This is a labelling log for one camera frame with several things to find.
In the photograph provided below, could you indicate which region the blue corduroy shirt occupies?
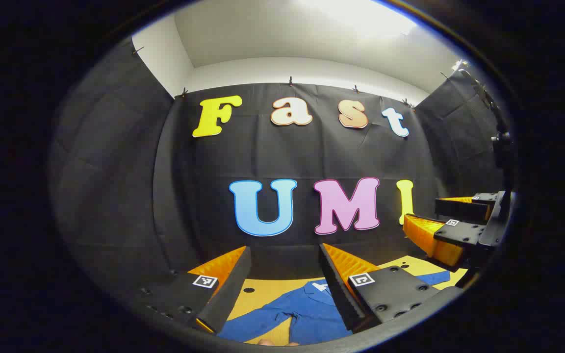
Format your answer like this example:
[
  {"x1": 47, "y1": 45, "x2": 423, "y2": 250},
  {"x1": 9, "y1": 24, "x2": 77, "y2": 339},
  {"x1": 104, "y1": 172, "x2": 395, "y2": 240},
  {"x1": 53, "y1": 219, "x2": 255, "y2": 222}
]
[{"x1": 216, "y1": 270, "x2": 452, "y2": 346}]

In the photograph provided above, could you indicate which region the row of cloth clips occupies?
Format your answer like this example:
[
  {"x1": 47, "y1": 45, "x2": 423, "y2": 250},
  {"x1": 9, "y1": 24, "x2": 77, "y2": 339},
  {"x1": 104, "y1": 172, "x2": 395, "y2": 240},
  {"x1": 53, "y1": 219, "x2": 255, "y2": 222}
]
[{"x1": 133, "y1": 47, "x2": 450, "y2": 107}]

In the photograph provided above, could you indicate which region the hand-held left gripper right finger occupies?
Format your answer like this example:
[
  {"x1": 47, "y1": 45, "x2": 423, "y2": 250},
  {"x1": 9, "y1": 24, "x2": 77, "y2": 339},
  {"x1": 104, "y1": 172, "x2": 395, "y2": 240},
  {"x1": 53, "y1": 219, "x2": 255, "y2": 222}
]
[{"x1": 318, "y1": 243, "x2": 452, "y2": 332}]

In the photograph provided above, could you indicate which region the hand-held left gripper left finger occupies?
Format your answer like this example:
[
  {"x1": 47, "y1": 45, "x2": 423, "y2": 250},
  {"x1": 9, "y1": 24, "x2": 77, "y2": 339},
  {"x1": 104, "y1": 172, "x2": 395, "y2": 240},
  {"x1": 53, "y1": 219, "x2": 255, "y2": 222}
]
[{"x1": 135, "y1": 245, "x2": 253, "y2": 335}]

